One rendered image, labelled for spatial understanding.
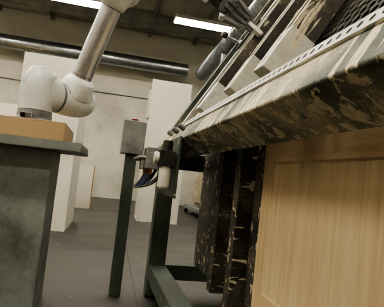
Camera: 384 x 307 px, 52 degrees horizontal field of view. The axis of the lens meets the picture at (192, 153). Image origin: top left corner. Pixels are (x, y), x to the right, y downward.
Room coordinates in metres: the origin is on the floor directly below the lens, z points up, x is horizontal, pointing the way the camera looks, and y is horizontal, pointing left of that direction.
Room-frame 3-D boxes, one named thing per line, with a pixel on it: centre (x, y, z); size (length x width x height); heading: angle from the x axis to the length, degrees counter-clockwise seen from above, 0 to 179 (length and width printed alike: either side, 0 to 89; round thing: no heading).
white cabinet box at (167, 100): (5.99, 0.45, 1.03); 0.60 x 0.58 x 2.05; 11
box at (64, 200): (4.40, 1.57, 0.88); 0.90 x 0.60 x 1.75; 11
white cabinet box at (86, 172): (6.82, 1.93, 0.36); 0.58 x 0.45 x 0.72; 101
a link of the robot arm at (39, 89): (1.87, 0.75, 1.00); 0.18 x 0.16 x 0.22; 145
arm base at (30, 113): (1.83, 0.76, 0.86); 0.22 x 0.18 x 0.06; 0
